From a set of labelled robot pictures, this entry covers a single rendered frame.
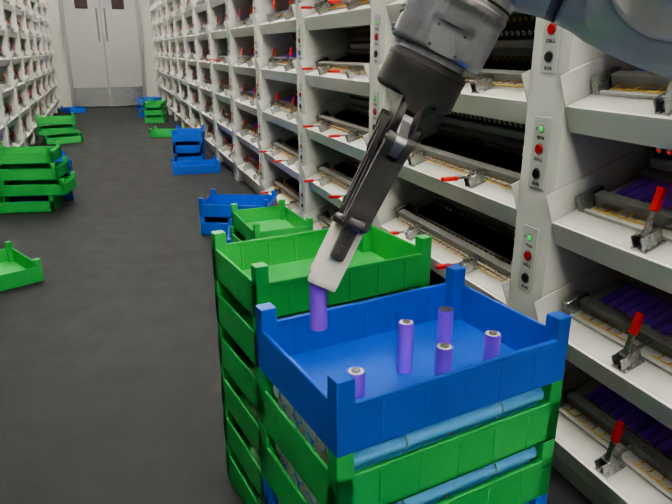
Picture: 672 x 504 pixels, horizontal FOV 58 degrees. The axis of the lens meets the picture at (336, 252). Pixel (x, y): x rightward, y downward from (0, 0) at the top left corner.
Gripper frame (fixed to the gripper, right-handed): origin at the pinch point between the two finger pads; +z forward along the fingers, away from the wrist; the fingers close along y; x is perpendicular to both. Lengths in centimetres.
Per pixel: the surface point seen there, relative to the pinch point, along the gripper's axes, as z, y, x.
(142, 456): 68, -42, -11
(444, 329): 5.9, -8.3, 16.8
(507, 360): 3.3, -0.3, 21.6
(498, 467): 16.2, -1.5, 28.3
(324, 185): 29, -158, 5
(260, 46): -1, -239, -45
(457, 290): 4.2, -19.9, 19.8
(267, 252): 18.3, -41.7, -5.6
